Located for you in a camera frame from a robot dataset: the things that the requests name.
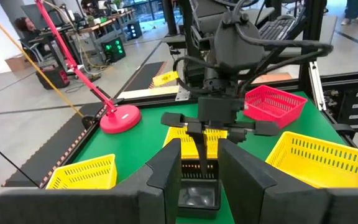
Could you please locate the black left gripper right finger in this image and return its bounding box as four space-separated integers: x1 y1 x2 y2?
218 138 358 224

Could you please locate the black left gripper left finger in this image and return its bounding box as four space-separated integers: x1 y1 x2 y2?
0 138 182 224

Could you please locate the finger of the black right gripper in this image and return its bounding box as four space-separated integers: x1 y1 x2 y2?
186 123 209 177
227 128 248 144

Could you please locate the red plastic basket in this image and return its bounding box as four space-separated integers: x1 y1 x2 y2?
243 85 308 129

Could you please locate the yellow plastic basket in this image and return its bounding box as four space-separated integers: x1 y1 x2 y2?
265 131 358 189
163 126 228 160
45 153 118 190

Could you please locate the yellow tag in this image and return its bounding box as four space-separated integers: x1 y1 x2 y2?
152 70 180 87

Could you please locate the light wooden board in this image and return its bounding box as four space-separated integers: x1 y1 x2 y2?
116 72 293 100

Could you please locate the red desk lamp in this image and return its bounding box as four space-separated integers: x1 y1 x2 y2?
34 0 142 135

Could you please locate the black striped-edge floor mat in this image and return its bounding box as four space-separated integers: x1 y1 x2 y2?
123 60 168 93

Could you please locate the backlit black keyboard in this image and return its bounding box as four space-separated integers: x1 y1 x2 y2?
257 17 297 42

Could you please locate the black box with white labels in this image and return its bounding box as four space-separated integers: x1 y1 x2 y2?
321 86 358 133

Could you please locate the black computer tower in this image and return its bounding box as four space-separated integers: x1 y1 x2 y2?
126 21 143 40

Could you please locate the black computer with green lights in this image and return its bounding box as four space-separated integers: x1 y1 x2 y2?
100 36 127 63

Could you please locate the wooden desk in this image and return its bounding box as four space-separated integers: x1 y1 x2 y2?
65 9 136 35

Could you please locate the black and red toolbox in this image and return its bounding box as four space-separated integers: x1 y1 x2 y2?
35 64 71 91

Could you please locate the person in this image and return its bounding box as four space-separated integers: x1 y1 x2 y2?
13 16 45 43
340 0 358 26

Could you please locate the cardboard box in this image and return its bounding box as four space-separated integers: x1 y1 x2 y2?
4 55 32 73

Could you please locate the black floor cable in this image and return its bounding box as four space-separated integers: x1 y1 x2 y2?
0 134 40 188

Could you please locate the orange lamp cable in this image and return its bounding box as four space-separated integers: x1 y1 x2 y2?
0 1 86 118

